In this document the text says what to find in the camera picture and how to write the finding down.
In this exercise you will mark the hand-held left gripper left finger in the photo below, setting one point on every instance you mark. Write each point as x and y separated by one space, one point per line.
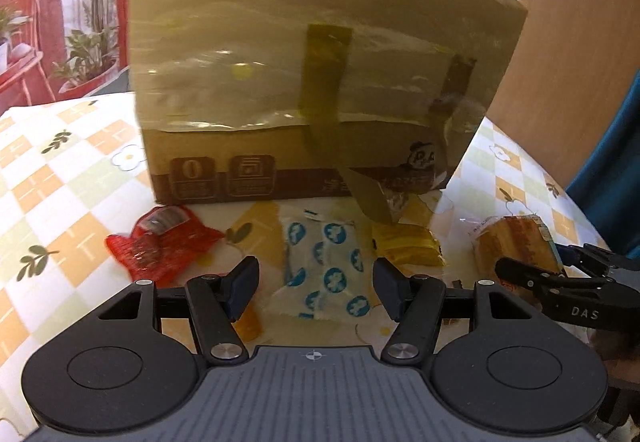
242 287

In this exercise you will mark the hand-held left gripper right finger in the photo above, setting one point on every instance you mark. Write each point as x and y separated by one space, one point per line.
387 289

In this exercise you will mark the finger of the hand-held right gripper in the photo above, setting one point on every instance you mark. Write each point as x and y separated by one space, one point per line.
525 279
587 256

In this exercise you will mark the clear pastry packet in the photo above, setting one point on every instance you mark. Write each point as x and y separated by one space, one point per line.
505 242

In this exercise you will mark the small yellow snack packet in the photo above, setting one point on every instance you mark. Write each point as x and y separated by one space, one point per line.
405 242

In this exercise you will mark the orange snack packet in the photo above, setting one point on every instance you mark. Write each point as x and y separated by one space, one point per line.
257 232

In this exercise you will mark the white blue-dotted snack packet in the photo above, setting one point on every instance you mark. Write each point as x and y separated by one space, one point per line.
320 267

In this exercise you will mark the red snack packet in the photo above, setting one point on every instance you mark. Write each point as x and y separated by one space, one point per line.
160 242

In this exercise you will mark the taped cardboard box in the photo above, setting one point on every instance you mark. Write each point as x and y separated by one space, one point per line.
250 21

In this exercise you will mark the blue curtain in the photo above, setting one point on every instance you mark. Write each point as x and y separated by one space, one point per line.
615 171

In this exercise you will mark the checkered tablecloth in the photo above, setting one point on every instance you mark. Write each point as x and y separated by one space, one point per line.
60 202

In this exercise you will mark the brown wooden panel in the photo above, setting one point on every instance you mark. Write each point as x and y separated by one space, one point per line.
575 46

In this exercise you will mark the pink wall poster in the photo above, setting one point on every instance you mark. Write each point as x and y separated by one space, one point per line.
50 21

